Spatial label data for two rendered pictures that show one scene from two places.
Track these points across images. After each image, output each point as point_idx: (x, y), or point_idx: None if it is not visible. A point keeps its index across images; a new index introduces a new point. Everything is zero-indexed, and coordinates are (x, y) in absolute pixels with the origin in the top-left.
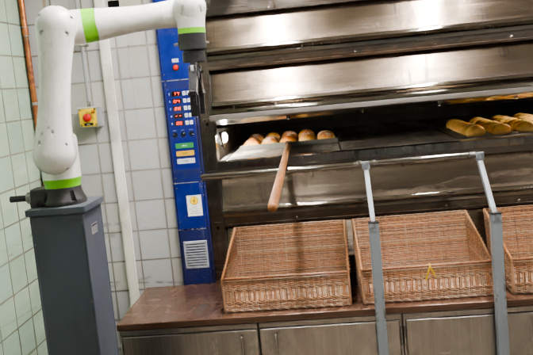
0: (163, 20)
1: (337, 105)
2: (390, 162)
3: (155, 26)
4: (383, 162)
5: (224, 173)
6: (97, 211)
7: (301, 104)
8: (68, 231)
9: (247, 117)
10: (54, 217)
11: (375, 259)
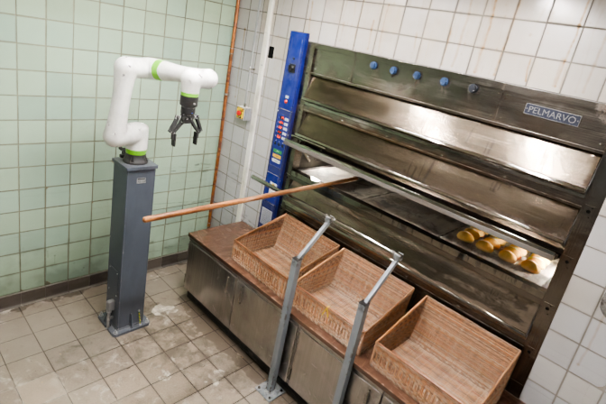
0: None
1: (349, 169)
2: (342, 225)
3: None
4: (337, 224)
5: (261, 180)
6: (149, 172)
7: (330, 157)
8: (123, 177)
9: (300, 151)
10: (120, 167)
11: (289, 281)
